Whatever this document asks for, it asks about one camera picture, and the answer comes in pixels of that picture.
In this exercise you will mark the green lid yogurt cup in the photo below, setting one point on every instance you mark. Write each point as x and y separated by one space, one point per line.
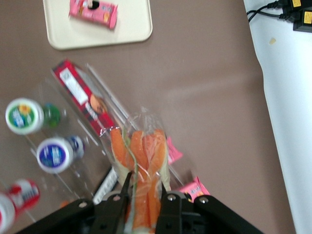
22 117

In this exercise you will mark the red cookie box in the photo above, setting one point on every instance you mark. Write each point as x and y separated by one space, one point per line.
80 92

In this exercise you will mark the small black carton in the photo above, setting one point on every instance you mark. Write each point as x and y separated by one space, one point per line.
106 185

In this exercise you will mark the beige plastic tray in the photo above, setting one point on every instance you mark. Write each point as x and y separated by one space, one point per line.
97 36

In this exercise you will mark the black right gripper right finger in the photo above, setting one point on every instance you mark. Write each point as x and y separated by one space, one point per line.
170 212

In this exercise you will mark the black power adapter yellow label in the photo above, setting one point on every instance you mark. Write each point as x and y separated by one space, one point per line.
299 3
304 22

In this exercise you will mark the red lid yogurt cup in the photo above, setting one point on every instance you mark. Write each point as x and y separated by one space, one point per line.
22 195

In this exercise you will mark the triangle sandwich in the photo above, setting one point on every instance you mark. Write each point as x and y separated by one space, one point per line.
143 151

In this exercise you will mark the pink snack packet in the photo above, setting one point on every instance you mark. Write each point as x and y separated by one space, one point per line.
195 190
97 14
174 151

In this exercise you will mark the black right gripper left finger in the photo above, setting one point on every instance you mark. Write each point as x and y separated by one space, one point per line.
114 209

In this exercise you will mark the blue lid yogurt cup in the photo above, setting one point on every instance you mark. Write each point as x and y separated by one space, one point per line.
53 156

